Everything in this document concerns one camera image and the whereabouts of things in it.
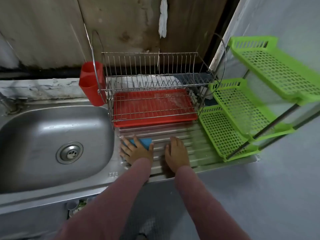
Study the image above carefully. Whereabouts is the person's left hand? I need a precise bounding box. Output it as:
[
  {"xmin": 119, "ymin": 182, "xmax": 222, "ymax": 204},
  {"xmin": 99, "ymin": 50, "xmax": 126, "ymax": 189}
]
[{"xmin": 120, "ymin": 136, "xmax": 155, "ymax": 167}]

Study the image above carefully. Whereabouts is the stainless steel sink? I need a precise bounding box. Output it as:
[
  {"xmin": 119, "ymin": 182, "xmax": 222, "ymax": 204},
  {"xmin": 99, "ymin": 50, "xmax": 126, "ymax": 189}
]
[{"xmin": 0, "ymin": 100, "xmax": 261, "ymax": 220}]

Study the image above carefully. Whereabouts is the person's right forearm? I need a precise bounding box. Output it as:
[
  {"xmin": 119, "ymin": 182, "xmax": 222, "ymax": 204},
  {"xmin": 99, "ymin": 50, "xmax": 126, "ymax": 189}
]
[{"xmin": 174, "ymin": 165, "xmax": 251, "ymax": 240}]

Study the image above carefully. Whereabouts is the metal wire dish rack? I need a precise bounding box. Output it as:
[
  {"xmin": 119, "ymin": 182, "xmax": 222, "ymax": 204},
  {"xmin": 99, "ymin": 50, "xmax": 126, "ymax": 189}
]
[{"xmin": 84, "ymin": 23, "xmax": 227, "ymax": 129}]

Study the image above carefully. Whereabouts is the white hanging cloth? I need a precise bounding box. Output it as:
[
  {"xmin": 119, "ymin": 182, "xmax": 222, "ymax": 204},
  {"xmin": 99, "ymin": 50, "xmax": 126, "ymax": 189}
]
[{"xmin": 158, "ymin": 0, "xmax": 169, "ymax": 39}]

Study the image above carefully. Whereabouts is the wire dish rack red tray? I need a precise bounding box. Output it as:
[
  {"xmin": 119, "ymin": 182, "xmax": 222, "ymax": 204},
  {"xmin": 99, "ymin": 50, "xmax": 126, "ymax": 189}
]
[{"xmin": 113, "ymin": 89, "xmax": 199, "ymax": 129}]

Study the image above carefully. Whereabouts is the green plastic shelf rack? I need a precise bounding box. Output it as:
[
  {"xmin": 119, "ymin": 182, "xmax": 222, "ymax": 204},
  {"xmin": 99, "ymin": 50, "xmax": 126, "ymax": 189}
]
[{"xmin": 198, "ymin": 36, "xmax": 320, "ymax": 162}]

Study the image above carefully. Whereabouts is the weathered wooden board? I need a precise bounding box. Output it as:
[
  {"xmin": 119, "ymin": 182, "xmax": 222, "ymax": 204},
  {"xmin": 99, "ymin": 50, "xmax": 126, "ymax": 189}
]
[{"xmin": 0, "ymin": 0, "xmax": 231, "ymax": 73}]

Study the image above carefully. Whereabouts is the blue cleaning cloth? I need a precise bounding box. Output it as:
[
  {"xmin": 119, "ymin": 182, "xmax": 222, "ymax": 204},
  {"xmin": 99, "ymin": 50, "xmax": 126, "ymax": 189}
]
[{"xmin": 129, "ymin": 137, "xmax": 153, "ymax": 150}]

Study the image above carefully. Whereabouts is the red plastic cutlery cup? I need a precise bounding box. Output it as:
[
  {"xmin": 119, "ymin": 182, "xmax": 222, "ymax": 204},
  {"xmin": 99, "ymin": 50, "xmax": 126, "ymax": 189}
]
[{"xmin": 79, "ymin": 61, "xmax": 107, "ymax": 106}]

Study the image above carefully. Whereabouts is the person's left forearm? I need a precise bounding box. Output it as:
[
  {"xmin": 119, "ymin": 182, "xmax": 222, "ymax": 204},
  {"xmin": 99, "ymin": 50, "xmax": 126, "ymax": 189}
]
[{"xmin": 55, "ymin": 157, "xmax": 153, "ymax": 240}]

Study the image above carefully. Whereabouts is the person's right hand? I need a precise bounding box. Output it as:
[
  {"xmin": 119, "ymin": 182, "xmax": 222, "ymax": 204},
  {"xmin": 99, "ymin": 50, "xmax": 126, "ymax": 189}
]
[{"xmin": 164, "ymin": 136, "xmax": 191, "ymax": 174}]

